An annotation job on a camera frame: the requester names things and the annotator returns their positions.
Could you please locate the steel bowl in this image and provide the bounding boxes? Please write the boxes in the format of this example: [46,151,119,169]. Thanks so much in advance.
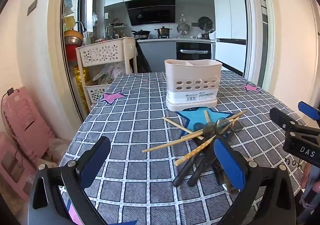
[65,36,83,45]

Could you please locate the red bucket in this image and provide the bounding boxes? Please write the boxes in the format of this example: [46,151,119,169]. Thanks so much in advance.
[65,44,78,63]

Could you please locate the blue patterned bamboo chopstick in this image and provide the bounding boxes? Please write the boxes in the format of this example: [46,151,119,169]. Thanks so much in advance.
[174,136,217,167]

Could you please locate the orange bowl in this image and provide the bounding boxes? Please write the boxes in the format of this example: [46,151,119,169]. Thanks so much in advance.
[64,30,83,38]

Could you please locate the round dark wall rack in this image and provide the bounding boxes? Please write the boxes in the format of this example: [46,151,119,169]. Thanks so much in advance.
[198,16,213,31]

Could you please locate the gas stove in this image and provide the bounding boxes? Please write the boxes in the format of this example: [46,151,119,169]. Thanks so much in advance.
[135,35,173,40]

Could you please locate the steel cooking pot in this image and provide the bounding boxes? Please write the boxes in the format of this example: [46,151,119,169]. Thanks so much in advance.
[154,26,173,37]

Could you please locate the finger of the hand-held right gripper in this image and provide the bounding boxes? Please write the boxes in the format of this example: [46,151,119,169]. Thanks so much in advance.
[269,107,320,144]
[298,101,320,120]

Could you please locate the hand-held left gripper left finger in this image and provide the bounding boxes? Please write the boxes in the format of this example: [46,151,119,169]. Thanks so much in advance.
[31,136,112,225]

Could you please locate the steel kitchen faucet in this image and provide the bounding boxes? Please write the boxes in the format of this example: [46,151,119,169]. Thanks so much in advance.
[75,21,87,38]

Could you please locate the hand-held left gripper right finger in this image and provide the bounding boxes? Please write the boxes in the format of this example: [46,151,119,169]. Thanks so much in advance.
[213,138,298,225]

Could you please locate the cream plastic storage trolley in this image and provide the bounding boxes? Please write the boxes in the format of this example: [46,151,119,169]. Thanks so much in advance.
[76,37,138,104]

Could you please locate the black built-in oven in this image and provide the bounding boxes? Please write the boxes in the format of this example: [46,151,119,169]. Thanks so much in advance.
[176,42,213,61]

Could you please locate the grey checked star tablecloth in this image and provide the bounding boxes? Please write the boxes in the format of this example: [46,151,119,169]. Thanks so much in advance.
[59,70,309,225]

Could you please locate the yellow container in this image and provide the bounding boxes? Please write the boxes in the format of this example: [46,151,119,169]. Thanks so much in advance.
[64,16,76,31]

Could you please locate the clear plastic bag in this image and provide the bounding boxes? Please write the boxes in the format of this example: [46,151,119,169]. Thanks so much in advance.
[37,137,71,168]

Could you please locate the white refrigerator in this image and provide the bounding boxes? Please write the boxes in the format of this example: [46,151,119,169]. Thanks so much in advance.
[210,0,248,76]

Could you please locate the cream plastic utensil holder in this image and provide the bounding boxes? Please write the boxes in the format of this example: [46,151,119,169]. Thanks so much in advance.
[164,59,223,112]

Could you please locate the black wok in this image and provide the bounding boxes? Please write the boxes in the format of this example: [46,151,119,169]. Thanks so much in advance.
[132,30,151,38]

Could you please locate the person's right hand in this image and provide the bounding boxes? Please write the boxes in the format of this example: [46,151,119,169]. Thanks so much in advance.
[300,162,320,195]

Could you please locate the black range hood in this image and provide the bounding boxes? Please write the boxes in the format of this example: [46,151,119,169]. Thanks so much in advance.
[125,0,177,26]

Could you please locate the grey wall plate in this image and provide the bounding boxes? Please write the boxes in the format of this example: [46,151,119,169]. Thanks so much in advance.
[27,0,38,16]

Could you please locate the gold foil bag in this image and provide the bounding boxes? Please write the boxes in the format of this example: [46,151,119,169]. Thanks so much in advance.
[73,66,90,113]

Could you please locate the plastic bags in trolley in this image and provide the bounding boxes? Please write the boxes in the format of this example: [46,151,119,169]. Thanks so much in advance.
[92,62,133,84]

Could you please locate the pink folding stool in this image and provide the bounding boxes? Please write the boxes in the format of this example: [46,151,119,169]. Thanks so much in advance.
[1,87,57,163]
[0,132,35,200]

